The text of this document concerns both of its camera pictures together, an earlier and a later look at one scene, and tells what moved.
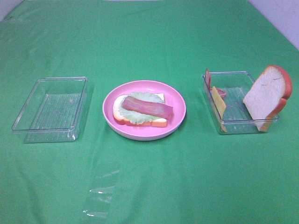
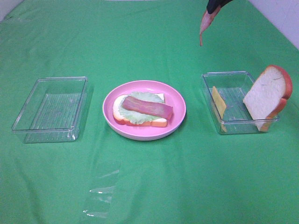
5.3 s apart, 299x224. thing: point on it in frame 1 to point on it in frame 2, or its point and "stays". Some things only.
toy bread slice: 159,122 stays
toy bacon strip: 148,107 stays
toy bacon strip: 209,80 to 213,9
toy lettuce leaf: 138,117 stays
